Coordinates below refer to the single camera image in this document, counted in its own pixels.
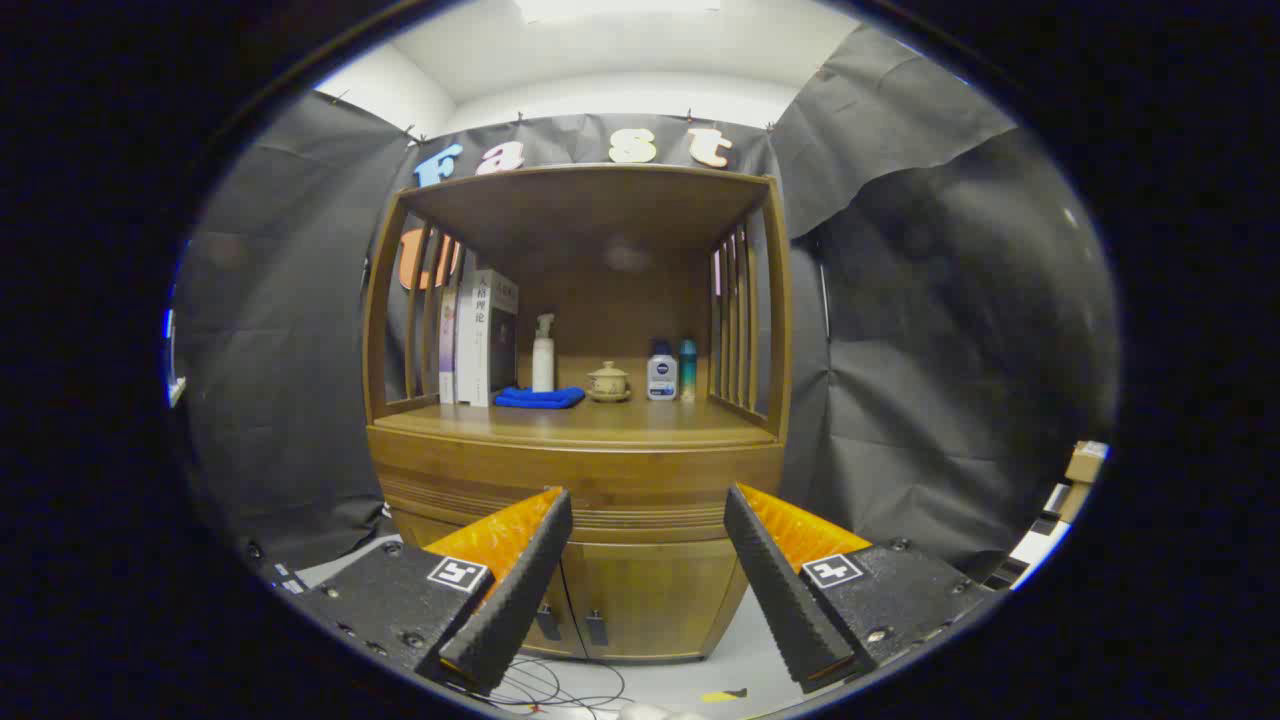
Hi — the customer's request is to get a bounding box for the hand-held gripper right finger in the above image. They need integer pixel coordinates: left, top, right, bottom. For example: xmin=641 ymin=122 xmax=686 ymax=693
xmin=724 ymin=483 xmax=1001 ymax=694

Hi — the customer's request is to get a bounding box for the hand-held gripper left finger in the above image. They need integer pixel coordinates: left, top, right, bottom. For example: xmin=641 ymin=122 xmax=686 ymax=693
xmin=290 ymin=487 xmax=574 ymax=696

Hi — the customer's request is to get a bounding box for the wooden drawer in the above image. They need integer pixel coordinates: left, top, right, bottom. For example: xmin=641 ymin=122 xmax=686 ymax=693
xmin=368 ymin=425 xmax=786 ymax=541

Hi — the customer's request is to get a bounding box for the wooden countertop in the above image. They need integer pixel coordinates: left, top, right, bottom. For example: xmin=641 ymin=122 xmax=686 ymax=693
xmin=372 ymin=385 xmax=781 ymax=449

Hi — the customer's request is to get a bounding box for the wooden cabinet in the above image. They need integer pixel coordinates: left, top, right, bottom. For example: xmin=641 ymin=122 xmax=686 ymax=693
xmin=362 ymin=163 xmax=793 ymax=663

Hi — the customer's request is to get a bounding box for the blue folded cloth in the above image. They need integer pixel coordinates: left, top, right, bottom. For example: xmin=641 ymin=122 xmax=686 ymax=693
xmin=493 ymin=385 xmax=587 ymax=410

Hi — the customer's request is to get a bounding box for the beige lidded teacup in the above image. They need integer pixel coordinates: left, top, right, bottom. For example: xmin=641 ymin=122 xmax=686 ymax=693
xmin=586 ymin=360 xmax=633 ymax=403

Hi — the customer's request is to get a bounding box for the white pump bottle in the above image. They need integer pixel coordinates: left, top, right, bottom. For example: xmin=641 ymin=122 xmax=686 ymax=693
xmin=531 ymin=313 xmax=557 ymax=393

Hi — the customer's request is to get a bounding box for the black equipment box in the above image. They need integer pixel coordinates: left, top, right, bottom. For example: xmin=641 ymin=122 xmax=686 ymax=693
xmin=240 ymin=540 xmax=311 ymax=596

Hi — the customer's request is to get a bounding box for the thin pale purple book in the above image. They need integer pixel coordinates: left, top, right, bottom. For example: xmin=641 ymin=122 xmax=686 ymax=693
xmin=438 ymin=285 xmax=463 ymax=405

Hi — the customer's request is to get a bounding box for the white lotion bottle blue cap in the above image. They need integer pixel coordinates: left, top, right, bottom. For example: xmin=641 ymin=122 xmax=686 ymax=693
xmin=646 ymin=340 xmax=680 ymax=402

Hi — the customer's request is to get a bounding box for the thick white book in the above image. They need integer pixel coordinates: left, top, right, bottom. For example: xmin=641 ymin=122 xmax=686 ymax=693
xmin=456 ymin=268 xmax=520 ymax=408

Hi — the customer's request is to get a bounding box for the black backdrop cloth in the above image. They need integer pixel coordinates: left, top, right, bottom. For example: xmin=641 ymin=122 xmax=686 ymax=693
xmin=175 ymin=25 xmax=1119 ymax=581

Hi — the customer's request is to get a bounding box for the cardboard box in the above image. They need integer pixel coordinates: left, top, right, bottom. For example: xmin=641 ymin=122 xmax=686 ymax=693
xmin=1065 ymin=440 xmax=1109 ymax=486

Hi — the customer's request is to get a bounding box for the black floor cable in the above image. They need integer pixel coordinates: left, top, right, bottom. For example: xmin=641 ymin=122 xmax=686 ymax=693
xmin=490 ymin=655 xmax=631 ymax=716

